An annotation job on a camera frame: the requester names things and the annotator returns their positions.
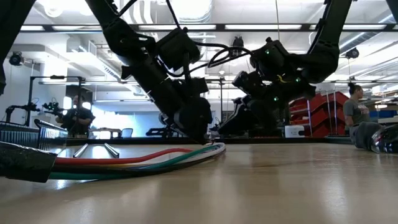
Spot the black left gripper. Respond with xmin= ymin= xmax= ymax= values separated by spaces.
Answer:
xmin=121 ymin=58 xmax=214 ymax=144

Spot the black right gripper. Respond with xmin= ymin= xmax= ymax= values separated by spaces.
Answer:
xmin=217 ymin=70 xmax=317 ymax=137

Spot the black duct cover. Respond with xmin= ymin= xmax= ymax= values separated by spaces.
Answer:
xmin=73 ymin=142 xmax=120 ymax=159

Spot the black computer monitor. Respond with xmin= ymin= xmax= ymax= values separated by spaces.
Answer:
xmin=277 ymin=104 xmax=290 ymax=124

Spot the white box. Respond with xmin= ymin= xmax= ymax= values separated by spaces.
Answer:
xmin=284 ymin=124 xmax=306 ymax=139

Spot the blue office chair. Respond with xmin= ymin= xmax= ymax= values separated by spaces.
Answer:
xmin=119 ymin=127 xmax=134 ymax=140

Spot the red storage bin rack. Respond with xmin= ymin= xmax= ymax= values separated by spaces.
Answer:
xmin=289 ymin=91 xmax=351 ymax=138

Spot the black hanging spotlight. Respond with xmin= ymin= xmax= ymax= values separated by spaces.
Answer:
xmin=231 ymin=36 xmax=245 ymax=50
xmin=345 ymin=47 xmax=361 ymax=60
xmin=8 ymin=51 xmax=24 ymax=66

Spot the black overhead light bar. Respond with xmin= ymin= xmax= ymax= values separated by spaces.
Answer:
xmin=20 ymin=24 xmax=398 ymax=32

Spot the grey round pouch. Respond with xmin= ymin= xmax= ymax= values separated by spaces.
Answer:
xmin=349 ymin=121 xmax=384 ymax=150

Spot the black aluminium table frame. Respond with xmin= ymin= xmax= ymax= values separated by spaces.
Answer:
xmin=67 ymin=138 xmax=354 ymax=146

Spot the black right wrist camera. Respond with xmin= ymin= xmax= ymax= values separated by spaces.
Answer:
xmin=249 ymin=36 xmax=295 ymax=75

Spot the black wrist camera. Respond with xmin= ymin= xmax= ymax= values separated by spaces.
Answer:
xmin=249 ymin=36 xmax=295 ymax=75
xmin=156 ymin=27 xmax=201 ymax=72

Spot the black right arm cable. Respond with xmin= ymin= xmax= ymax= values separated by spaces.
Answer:
xmin=206 ymin=42 xmax=252 ymax=68

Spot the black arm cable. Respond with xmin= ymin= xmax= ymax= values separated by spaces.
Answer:
xmin=165 ymin=0 xmax=181 ymax=29
xmin=206 ymin=42 xmax=252 ymax=68

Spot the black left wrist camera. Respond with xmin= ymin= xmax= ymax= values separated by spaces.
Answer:
xmin=156 ymin=27 xmax=201 ymax=72

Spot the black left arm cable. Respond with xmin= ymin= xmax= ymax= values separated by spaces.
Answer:
xmin=165 ymin=0 xmax=181 ymax=29

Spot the silver ventilation duct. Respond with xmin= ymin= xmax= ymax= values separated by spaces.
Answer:
xmin=174 ymin=0 xmax=215 ymax=24

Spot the black gantry frame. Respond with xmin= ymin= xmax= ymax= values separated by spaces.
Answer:
xmin=29 ymin=74 xmax=84 ymax=125

